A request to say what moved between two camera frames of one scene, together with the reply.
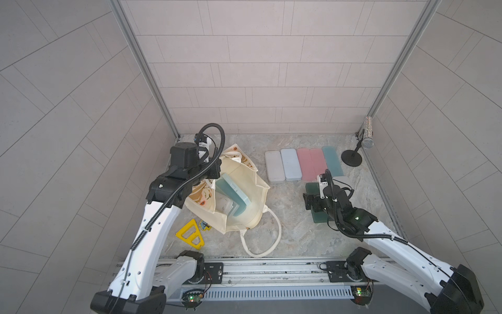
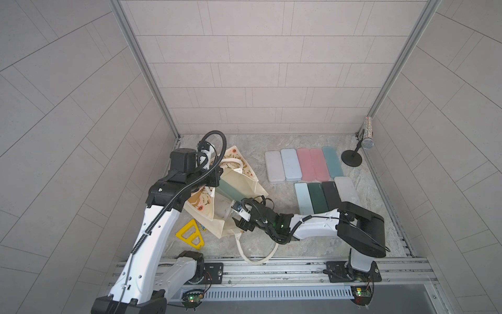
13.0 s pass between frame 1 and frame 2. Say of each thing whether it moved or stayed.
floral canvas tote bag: moved
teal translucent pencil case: stayed
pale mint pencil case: stayed
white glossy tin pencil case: stayed
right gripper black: moved
